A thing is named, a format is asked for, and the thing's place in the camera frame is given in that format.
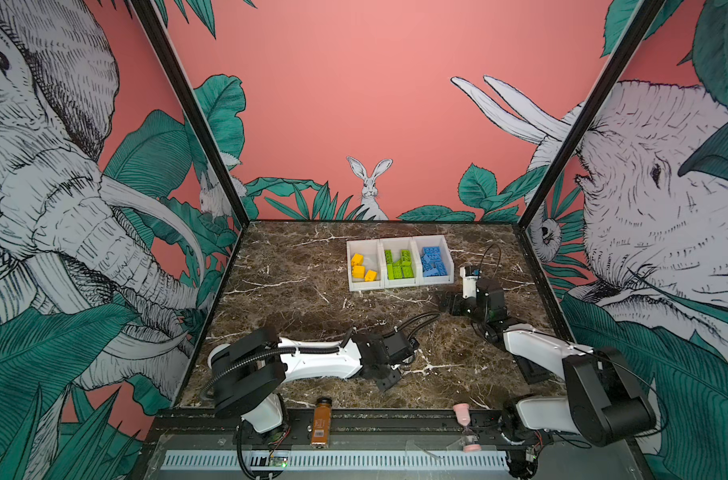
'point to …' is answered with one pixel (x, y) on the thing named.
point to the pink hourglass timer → (469, 440)
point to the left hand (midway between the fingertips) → (393, 369)
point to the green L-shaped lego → (389, 260)
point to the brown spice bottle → (322, 423)
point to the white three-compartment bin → (415, 260)
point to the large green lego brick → (406, 257)
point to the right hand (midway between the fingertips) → (446, 288)
